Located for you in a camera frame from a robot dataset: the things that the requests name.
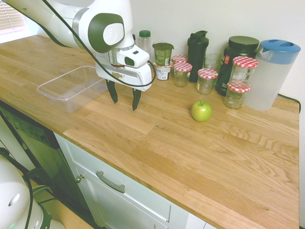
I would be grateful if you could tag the clear drinking glass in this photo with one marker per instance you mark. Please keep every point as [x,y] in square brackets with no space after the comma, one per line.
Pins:
[213,61]

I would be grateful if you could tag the metal cabinet knob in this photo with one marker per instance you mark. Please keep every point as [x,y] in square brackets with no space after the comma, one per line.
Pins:
[80,178]

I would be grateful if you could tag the plastic pitcher blue lid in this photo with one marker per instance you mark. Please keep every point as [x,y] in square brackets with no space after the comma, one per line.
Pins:
[271,76]

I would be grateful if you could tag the clear bottle green cap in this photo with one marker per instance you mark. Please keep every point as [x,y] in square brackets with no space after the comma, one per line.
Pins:
[145,41]

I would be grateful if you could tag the white yogurt cup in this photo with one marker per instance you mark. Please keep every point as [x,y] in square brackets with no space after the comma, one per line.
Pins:
[164,71]

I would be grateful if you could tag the black shaker bottle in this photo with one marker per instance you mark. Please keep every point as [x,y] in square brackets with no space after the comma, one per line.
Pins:
[196,55]

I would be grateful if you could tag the green apple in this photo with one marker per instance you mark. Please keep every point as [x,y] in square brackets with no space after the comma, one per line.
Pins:
[201,111]

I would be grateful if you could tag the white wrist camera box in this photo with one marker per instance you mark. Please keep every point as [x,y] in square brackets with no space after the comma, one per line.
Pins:
[135,57]

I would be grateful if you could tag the black protein powder tub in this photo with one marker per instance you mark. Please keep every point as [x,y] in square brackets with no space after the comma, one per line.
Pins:
[238,48]

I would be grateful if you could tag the tall glass jar checkered lid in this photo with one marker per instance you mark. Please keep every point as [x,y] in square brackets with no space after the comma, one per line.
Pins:
[244,71]

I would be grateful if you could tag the green yogurt cup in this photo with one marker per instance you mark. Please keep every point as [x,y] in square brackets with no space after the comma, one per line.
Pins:
[162,53]

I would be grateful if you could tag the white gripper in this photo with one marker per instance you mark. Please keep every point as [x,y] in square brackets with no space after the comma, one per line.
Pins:
[143,76]

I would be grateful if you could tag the clear plastic container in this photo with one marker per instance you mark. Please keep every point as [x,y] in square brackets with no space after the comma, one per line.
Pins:
[71,93]

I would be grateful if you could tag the white drawer front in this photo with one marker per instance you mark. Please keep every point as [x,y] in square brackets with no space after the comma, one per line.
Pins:
[133,195]

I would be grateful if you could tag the window blind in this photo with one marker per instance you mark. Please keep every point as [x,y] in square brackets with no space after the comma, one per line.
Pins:
[10,20]

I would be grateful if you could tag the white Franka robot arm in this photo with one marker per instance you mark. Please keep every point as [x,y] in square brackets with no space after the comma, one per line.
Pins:
[59,16]

